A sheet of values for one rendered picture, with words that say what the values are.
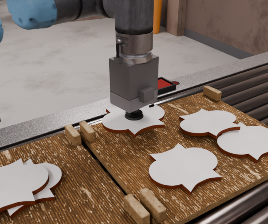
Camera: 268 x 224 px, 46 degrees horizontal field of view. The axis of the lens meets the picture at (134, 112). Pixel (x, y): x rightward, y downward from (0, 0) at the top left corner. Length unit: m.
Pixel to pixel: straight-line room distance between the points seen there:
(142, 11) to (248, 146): 0.36
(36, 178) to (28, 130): 0.25
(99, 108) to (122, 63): 0.30
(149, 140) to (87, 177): 0.18
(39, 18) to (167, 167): 0.36
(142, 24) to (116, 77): 0.12
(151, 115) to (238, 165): 0.21
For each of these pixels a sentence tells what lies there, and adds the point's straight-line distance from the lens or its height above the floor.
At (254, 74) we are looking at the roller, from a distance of 1.21.
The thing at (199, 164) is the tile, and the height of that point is 0.95.
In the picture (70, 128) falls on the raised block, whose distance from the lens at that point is 0.73.
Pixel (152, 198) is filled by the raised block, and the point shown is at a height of 0.96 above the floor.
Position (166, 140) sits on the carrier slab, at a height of 0.94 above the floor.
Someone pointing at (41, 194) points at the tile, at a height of 0.95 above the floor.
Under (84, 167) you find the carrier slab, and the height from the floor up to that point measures 0.94.
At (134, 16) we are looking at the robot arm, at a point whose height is 1.22.
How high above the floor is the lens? 1.34
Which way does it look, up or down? 29 degrees down
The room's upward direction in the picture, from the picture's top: straight up
